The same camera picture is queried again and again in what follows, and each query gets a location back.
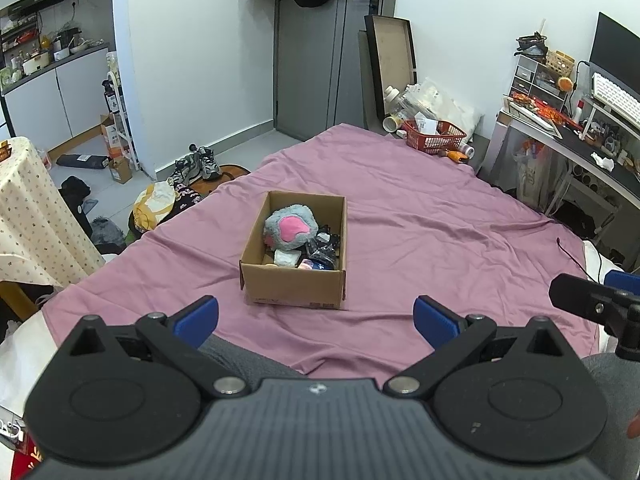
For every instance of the white kitchen cabinet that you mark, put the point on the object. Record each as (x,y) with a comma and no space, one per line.
(65,95)

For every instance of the black patterned cloth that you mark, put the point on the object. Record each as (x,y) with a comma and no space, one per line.
(187,195)

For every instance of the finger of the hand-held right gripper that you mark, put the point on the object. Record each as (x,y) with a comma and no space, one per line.
(590,300)
(622,280)

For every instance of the pink bedsheet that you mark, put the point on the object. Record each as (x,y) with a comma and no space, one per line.
(425,220)

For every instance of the black computer monitor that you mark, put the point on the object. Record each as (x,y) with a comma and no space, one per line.
(617,45)

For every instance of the brown floor mat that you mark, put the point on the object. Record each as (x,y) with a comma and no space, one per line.
(230,177)

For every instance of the range hood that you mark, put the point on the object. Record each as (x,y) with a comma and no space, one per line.
(45,0)

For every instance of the leaning picture frame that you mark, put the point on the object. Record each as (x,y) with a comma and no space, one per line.
(395,55)

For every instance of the narrow white storage rack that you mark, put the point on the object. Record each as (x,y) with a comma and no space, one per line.
(117,110)

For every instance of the dotted cream tablecloth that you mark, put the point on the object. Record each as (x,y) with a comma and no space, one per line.
(35,220)

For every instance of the wicker basket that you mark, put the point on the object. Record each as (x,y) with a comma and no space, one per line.
(560,62)

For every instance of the yellow and white cloth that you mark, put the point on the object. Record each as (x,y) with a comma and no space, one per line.
(152,205)

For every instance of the red plastic basket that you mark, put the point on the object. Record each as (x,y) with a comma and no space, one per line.
(435,140)

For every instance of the grey plush toy pink patch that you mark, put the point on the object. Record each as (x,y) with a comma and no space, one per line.
(277,222)

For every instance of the clear plastic bag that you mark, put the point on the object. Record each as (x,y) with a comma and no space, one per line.
(425,97)

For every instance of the dark blue cloth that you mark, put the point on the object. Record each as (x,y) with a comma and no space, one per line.
(320,264)

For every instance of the orange ball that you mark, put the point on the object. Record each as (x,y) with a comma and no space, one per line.
(565,83)

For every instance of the grey desktop drawer organizer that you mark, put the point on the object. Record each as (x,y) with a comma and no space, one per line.
(530,77)

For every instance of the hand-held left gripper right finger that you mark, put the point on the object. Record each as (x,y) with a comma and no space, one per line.
(435,322)

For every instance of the brown cardboard box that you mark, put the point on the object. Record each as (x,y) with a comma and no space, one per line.
(290,285)

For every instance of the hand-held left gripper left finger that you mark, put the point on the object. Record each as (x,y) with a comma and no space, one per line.
(197,320)

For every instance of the flat black bag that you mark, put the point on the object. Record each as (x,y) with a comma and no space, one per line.
(82,161)

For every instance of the black glittery cloth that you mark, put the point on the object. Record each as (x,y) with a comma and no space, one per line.
(325,250)

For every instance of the white pillow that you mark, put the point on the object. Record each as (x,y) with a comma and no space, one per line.
(465,115)

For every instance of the small white soft item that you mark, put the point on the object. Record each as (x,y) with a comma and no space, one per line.
(286,258)

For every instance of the black clothes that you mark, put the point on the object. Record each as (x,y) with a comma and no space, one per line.
(75,190)

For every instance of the small cardboard box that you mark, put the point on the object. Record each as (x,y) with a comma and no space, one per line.
(120,170)

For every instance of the white keyboard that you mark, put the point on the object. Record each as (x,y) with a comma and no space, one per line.
(615,95)

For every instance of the white plastic bottle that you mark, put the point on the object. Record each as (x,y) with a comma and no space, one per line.
(391,97)

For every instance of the black top desk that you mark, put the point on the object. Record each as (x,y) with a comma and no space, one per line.
(575,140)

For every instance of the person's grey trousers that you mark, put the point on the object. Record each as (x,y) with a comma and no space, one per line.
(240,355)

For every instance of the white bag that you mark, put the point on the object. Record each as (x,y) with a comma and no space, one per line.
(532,175)

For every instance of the grey furry item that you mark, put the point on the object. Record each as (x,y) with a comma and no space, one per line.
(107,235)

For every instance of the grey door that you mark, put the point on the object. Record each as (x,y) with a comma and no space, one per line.
(320,60)

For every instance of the orange tool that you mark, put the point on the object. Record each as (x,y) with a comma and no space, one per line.
(457,156)

